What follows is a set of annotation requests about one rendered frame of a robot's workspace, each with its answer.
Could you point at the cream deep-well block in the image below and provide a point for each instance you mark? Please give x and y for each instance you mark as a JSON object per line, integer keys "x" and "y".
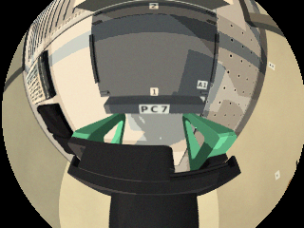
{"x": 101, "y": 5}

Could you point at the grey carrier tray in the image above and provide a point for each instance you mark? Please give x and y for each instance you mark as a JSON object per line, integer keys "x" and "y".
{"x": 154, "y": 57}

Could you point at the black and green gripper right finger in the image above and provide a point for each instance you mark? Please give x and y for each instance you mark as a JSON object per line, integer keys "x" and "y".
{"x": 217, "y": 139}

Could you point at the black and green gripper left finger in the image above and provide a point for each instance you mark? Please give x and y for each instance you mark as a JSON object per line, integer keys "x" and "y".
{"x": 97, "y": 131}

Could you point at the white well plate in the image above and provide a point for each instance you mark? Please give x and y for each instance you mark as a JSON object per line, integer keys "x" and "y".
{"x": 37, "y": 82}

